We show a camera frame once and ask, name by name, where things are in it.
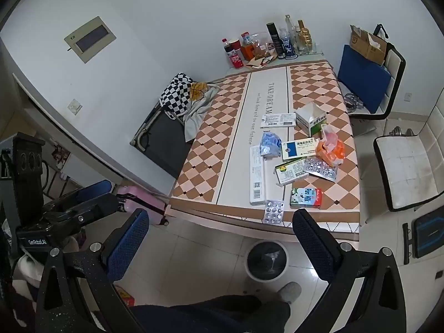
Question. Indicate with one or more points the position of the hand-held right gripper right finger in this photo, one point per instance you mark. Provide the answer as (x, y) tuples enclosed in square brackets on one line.
[(312, 242)]

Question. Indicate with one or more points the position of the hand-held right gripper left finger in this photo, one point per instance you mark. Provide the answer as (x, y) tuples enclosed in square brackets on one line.
[(128, 246)]

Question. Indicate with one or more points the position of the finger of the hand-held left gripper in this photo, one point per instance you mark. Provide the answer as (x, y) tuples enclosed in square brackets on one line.
[(95, 188), (104, 205)]

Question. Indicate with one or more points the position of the round white trash bin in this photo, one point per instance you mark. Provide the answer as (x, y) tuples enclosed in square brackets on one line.
[(267, 260)]

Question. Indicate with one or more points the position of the blue and white medicine box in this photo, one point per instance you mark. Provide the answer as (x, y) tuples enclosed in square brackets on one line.
[(300, 147)]

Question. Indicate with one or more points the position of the blue plastic packet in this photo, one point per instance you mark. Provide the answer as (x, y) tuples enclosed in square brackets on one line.
[(270, 144)]

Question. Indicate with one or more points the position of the pink suitcase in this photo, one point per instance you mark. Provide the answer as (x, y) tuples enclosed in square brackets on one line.
[(144, 204)]

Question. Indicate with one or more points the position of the green and white milk carton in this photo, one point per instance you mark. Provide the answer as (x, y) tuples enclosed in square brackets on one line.
[(306, 197)]

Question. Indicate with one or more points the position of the small silver blister pack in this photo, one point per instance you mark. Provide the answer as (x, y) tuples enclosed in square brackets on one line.
[(274, 211)]

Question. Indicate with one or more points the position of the red packet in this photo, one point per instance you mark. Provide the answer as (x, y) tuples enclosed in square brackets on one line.
[(125, 297)]

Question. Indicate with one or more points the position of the grey slipper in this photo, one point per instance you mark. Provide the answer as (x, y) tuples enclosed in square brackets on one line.
[(289, 291)]

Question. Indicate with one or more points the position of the large silver blister pack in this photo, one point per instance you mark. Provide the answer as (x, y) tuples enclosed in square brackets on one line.
[(321, 170)]

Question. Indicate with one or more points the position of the green and yellow medicine box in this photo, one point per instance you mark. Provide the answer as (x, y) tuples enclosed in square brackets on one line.
[(289, 173)]

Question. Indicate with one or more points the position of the black equipment stand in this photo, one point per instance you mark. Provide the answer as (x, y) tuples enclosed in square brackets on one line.
[(27, 152)]

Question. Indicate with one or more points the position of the black folding table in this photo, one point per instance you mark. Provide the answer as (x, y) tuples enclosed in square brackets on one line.
[(163, 138)]

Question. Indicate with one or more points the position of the long white box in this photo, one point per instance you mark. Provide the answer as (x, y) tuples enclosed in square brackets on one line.
[(256, 177)]

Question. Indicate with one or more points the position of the orange plastic bag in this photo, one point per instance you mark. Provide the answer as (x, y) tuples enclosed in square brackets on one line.
[(331, 147)]

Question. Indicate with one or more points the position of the person's leg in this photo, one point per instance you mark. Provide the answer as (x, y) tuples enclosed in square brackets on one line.
[(208, 314)]

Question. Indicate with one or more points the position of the table with checkered cover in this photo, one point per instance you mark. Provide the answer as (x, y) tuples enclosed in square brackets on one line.
[(236, 166)]

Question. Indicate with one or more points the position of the black and blue board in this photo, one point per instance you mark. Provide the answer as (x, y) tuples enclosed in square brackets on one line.
[(426, 232)]

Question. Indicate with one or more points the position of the open white and green box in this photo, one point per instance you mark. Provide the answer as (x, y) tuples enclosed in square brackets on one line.
[(312, 119)]

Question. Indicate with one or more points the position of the white padded chair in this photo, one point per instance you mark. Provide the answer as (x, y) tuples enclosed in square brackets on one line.
[(409, 166)]

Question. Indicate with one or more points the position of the black and white checkered cloth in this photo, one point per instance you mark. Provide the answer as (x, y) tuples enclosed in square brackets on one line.
[(177, 93)]

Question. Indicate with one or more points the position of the flat white box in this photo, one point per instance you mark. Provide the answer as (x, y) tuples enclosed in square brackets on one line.
[(279, 120)]

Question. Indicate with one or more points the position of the grey cloth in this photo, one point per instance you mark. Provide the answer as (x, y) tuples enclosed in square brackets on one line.
[(199, 114)]

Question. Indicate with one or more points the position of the metal dumbbell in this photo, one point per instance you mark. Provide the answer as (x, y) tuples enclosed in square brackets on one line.
[(400, 131)]

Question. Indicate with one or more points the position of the blue bag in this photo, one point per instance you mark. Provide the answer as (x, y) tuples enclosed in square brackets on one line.
[(362, 81)]

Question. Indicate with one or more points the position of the black and white chair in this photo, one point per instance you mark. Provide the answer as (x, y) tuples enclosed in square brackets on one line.
[(395, 73)]

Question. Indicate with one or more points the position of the cola bottle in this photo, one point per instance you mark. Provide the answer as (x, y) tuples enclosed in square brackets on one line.
[(227, 50)]

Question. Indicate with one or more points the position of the red paper cup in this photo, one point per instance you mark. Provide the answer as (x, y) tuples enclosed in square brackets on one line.
[(238, 59)]

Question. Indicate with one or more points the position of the clear bottle with blue label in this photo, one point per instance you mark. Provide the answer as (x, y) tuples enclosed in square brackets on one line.
[(287, 43)]

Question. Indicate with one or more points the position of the orange box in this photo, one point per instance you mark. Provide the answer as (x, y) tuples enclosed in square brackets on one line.
[(248, 52)]

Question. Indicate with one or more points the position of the clear bag of snacks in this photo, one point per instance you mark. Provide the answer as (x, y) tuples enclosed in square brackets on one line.
[(259, 47)]

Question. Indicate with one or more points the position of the cardboard box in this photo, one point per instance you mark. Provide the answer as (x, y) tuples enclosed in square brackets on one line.
[(367, 45)]

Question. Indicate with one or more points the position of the tall black can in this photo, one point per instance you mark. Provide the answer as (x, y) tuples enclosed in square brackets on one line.
[(275, 40)]

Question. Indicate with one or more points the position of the gold glass bottle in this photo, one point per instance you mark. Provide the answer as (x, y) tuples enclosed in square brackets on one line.
[(304, 36)]

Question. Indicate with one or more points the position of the white wall switch plate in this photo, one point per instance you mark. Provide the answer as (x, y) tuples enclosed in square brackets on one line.
[(74, 107)]

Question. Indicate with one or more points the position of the beige wall electrical panel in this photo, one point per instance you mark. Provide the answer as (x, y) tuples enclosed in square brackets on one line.
[(89, 38)]

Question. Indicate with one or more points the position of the white wall socket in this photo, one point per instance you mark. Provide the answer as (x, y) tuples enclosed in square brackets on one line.
[(409, 96)]

